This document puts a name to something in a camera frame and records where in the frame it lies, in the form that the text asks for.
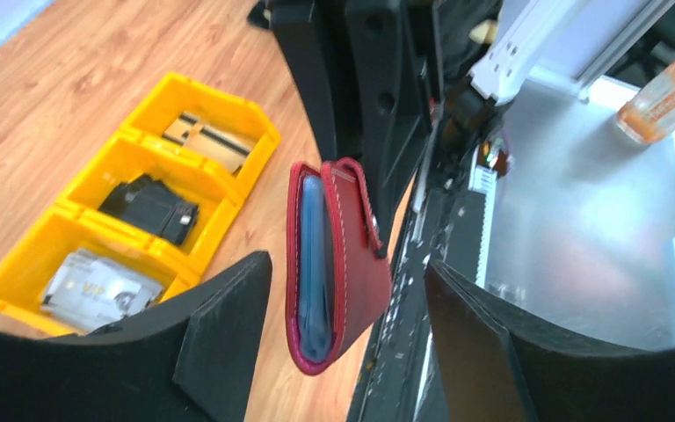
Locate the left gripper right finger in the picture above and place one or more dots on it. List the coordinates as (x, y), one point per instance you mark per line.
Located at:
(499, 362)

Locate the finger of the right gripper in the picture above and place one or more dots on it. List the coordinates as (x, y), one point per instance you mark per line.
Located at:
(369, 73)

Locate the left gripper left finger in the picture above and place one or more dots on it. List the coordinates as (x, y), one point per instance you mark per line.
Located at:
(191, 358)

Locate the red leather card holder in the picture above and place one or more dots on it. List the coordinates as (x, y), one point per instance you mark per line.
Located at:
(338, 278)

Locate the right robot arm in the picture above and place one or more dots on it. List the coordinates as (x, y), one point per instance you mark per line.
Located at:
(488, 49)

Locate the silver VIP card stack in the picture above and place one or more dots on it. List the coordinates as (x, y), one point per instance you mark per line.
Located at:
(88, 291)

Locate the black card holder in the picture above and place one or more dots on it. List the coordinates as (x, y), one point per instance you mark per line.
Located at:
(149, 204)

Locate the middle yellow bin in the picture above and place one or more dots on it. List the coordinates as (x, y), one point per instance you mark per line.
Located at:
(126, 157)

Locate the left yellow bin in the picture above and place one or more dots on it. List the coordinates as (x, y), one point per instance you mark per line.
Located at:
(30, 264)

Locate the orange plastic bottle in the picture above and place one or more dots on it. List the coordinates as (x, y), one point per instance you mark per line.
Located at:
(649, 116)

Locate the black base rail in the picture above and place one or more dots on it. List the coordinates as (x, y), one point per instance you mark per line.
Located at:
(447, 235)

